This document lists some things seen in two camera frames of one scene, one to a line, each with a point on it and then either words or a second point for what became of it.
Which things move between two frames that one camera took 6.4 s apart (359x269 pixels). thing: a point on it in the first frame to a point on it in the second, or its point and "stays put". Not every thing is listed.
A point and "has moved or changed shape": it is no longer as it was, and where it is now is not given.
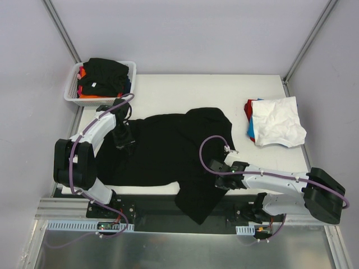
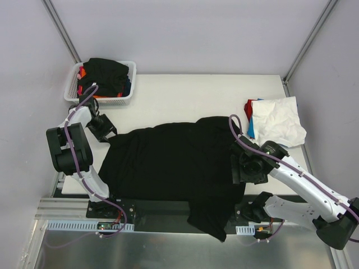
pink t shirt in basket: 79,87 stays put
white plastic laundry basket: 70,91 stays put
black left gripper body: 125,141 to 104,129
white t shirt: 277,121 stays put
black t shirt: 170,149 has moved or changed shape
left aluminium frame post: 62,31 stays put
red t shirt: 248,109 stays put
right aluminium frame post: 305,45 stays put
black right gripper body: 222,182 to 234,168
